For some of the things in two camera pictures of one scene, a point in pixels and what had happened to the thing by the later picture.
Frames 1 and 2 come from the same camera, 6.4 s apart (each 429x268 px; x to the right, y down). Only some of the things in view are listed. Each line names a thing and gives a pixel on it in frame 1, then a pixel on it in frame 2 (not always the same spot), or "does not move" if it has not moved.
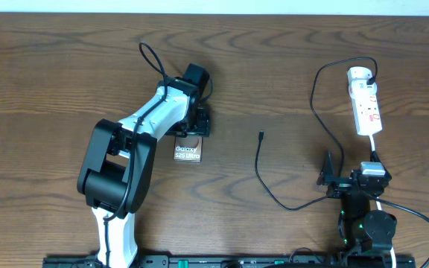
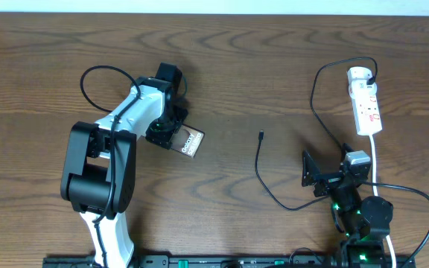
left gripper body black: x=201 y=123 -> x=166 y=135
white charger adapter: x=358 y=88 does not move
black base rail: x=191 y=261 does not move
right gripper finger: x=327 y=173 -> x=310 y=169
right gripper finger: x=375 y=157 -> x=345 y=149
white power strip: x=366 y=113 does not move
